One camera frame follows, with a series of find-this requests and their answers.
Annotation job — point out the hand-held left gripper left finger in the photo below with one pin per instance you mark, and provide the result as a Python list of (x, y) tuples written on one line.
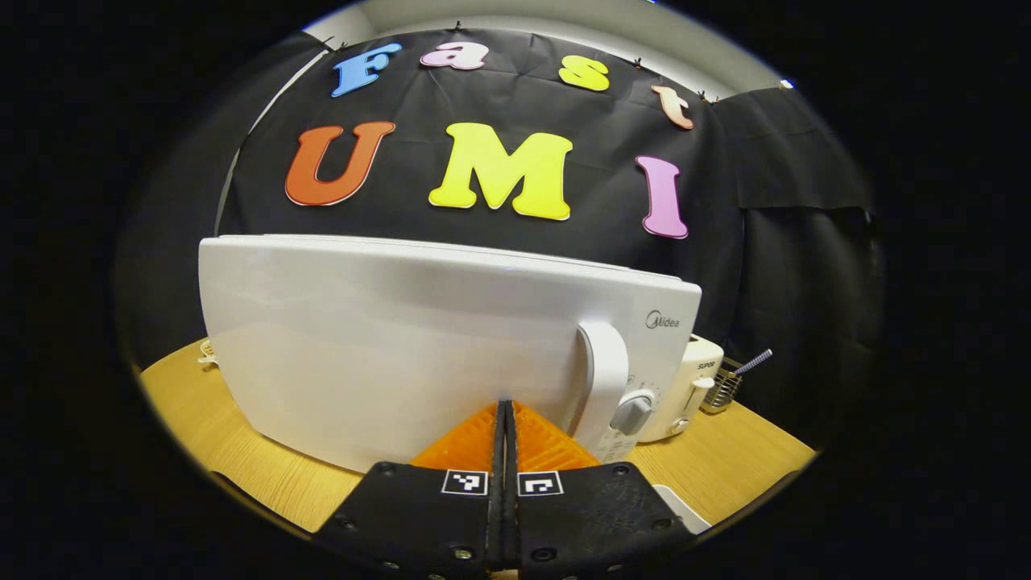
[(419, 515)]

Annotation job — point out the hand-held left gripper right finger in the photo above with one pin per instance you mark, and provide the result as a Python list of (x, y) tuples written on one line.
[(588, 515)]

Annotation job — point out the white microwave oven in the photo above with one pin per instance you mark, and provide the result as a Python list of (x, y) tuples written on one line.
[(387, 338)]

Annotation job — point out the white rectangular dish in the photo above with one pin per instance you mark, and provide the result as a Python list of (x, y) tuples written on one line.
[(683, 509)]

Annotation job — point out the white toaster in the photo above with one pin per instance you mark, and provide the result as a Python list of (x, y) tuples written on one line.
[(694, 387)]

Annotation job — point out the white divided snack tray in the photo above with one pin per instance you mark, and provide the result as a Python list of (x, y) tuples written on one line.
[(208, 353)]

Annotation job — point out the black backdrop cloth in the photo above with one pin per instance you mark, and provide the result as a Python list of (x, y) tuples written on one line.
[(789, 266)]

